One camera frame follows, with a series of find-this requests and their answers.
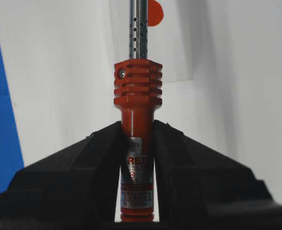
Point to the teal taped right gripper right finger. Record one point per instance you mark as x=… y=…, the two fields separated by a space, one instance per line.
x=201 y=189

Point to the teal taped right gripper left finger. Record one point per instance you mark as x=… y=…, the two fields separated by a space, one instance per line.
x=73 y=189

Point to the red handled soldering iron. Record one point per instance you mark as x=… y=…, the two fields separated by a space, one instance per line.
x=137 y=95

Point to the right orange dot mark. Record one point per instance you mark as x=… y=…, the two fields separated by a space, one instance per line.
x=155 y=13

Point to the white foam board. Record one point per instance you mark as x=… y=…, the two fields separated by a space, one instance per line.
x=59 y=61

